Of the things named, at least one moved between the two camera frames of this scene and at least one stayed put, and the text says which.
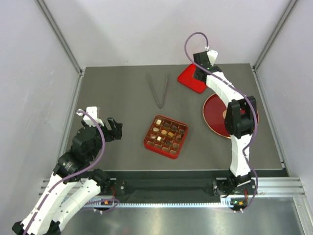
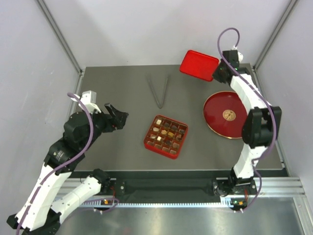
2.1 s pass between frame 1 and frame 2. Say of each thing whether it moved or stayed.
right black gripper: moved
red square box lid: moved
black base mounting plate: stayed
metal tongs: stayed
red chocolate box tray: stayed
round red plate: stayed
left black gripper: moved
